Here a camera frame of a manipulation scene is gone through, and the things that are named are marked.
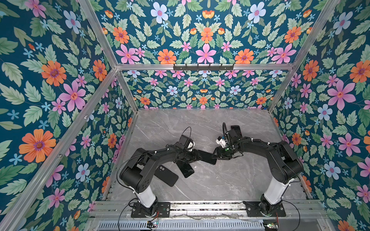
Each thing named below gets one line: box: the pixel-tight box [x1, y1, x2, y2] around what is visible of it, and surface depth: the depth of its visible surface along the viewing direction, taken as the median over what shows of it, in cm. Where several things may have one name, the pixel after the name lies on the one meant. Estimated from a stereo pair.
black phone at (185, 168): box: [175, 160, 195, 179], surface depth 90 cm
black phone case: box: [154, 165, 179, 187], surface depth 87 cm
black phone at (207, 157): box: [197, 149, 218, 165], surface depth 91 cm
